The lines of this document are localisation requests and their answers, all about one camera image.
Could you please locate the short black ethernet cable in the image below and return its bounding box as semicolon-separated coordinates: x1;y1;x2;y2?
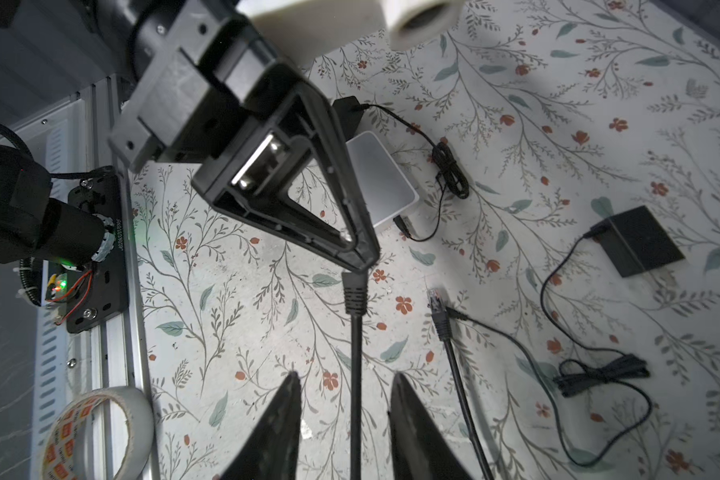
427;286;496;480

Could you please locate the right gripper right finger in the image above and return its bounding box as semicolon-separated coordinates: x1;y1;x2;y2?
388;373;471;480

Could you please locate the white network switch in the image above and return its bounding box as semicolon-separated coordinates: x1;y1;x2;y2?
346;131;420;231

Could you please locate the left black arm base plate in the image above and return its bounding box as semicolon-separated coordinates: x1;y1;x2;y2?
63;166;129;334

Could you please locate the black power adapter thin cord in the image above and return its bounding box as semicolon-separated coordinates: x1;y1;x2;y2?
331;94;472;244

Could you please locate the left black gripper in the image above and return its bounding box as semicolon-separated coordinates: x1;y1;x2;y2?
107;1;380;272

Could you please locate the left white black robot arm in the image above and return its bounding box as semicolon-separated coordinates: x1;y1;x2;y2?
0;1;380;273

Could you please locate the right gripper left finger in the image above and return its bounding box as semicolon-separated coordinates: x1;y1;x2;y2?
220;371;302;480

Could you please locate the clear tape roll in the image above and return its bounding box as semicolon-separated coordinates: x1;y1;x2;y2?
38;386;155;479

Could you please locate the aluminium front rail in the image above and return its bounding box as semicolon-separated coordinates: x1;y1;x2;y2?
19;75;158;479

